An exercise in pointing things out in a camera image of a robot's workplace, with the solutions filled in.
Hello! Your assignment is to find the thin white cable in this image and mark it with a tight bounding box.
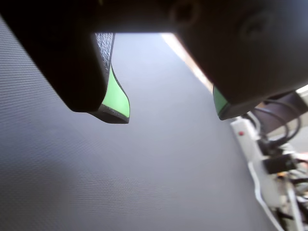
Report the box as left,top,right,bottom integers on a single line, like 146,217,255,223
247,161,286,231

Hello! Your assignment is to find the black cable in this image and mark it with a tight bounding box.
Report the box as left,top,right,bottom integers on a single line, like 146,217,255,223
252,105,303,147

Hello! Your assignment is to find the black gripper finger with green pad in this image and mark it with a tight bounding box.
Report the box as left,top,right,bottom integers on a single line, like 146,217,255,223
0,0,131,125
174,0,308,121

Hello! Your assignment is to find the white power strip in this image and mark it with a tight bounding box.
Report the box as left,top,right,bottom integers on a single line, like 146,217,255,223
230,118,291,208

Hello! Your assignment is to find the black power plug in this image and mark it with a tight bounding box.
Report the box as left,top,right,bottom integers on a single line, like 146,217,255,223
263,153,298,175

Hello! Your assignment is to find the black textured mat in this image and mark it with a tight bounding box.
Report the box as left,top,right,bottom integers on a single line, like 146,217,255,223
0,16,282,231

